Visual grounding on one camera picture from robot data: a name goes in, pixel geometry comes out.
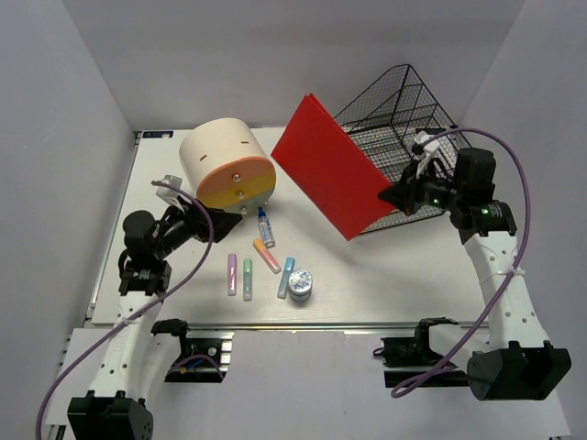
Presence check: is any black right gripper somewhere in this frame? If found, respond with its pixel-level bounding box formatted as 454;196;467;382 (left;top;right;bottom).
378;159;464;216

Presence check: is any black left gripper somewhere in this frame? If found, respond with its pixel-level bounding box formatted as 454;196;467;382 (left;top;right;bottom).
154;195;242;259

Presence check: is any red folder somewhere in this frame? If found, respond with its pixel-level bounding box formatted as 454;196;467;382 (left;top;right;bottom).
271;94;393;240

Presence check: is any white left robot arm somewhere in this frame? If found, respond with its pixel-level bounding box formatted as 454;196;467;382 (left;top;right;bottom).
67;199;242;439

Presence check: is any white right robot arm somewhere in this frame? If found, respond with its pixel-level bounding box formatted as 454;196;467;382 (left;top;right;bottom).
379;148;571;401

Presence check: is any purple highlighter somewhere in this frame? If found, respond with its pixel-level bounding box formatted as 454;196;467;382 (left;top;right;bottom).
227;253;238;296

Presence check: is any clear blue-capped spray bottle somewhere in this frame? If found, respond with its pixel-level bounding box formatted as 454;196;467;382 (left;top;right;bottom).
258;207;275;248

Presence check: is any green highlighter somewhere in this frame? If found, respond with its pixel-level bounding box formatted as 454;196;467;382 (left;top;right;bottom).
243;258;253;302

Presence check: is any round cream drawer organizer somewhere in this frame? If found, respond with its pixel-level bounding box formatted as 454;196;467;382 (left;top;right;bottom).
179;117;276;215

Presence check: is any orange highlighter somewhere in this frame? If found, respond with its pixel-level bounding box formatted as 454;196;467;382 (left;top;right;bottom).
252;238;282;274

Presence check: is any blue highlighter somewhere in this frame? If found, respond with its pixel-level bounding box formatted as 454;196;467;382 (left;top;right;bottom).
276;257;295;299

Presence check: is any round blue slime jar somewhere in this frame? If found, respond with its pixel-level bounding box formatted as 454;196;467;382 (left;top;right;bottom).
287;269;314;302

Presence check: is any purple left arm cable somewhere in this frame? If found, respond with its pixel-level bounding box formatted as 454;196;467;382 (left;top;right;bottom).
35;180;216;440

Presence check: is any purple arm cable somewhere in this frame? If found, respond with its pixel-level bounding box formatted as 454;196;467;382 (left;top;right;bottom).
35;180;216;440
390;127;531;399

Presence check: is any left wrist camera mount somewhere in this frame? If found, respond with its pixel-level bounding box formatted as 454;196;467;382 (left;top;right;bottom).
151;174;183;211

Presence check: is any black wire mesh rack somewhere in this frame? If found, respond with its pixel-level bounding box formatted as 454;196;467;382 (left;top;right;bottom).
332;63;478;236

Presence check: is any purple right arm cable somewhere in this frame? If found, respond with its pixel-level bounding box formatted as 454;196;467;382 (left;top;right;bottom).
390;127;531;399

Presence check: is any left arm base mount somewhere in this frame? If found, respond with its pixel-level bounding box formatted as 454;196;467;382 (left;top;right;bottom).
165;330;234;385

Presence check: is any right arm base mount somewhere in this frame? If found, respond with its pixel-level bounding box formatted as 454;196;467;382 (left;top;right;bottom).
372;337;468;389

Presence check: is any aluminium table edge rail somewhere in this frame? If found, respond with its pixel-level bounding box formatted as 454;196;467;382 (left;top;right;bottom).
82;320;485;333

